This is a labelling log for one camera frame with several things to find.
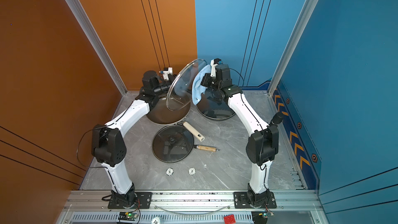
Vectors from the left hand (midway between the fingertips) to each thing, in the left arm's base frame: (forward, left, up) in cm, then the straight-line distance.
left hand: (190, 77), depth 77 cm
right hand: (+5, -6, -4) cm, 8 cm away
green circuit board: (-54, +28, -38) cm, 72 cm away
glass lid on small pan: (-20, +11, -33) cm, 40 cm away
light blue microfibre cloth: (-2, -3, -7) cm, 8 cm away
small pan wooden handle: (-22, -8, -34) cm, 42 cm away
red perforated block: (-55, -19, -35) cm, 68 cm away
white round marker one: (-34, -1, -37) cm, 50 cm away
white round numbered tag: (-56, +12, -30) cm, 65 cm away
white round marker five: (-35, +11, -37) cm, 52 cm away
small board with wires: (-52, -36, -34) cm, 72 cm away
